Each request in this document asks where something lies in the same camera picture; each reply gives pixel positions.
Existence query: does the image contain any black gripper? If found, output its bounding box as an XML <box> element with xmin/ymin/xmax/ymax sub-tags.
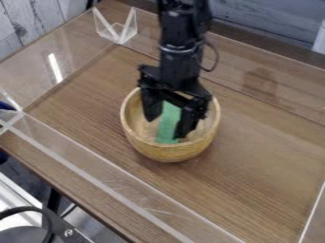
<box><xmin>138</xmin><ymin>47</ymin><xmax>212</xmax><ymax>139</ymax></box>

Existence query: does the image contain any green rectangular block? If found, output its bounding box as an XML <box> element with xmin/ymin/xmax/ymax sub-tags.
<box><xmin>155</xmin><ymin>102</ymin><xmax>182</xmax><ymax>144</ymax></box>

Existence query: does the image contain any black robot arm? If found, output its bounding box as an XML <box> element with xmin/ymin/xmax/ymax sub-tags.
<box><xmin>138</xmin><ymin>0</ymin><xmax>212</xmax><ymax>139</ymax></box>

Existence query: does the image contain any brown wooden bowl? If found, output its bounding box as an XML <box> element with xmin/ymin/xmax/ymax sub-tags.
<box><xmin>119</xmin><ymin>88</ymin><xmax>221</xmax><ymax>162</ymax></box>

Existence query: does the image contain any black table leg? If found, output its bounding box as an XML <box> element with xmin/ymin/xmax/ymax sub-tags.
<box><xmin>47</xmin><ymin>188</ymin><xmax>63</xmax><ymax>214</ymax></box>

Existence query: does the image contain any clear acrylic corner bracket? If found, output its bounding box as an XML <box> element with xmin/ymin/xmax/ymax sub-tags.
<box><xmin>92</xmin><ymin>8</ymin><xmax>138</xmax><ymax>45</ymax></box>

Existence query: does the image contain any clear acrylic tray wall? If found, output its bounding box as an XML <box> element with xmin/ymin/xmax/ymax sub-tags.
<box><xmin>0</xmin><ymin>90</ymin><xmax>245</xmax><ymax>243</ymax></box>

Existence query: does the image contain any black cable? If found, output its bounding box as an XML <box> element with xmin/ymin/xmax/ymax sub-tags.
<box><xmin>0</xmin><ymin>206</ymin><xmax>59</xmax><ymax>243</ymax></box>

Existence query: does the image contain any black metal bracket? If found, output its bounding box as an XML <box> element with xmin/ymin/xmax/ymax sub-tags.
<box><xmin>43</xmin><ymin>209</ymin><xmax>95</xmax><ymax>243</ymax></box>

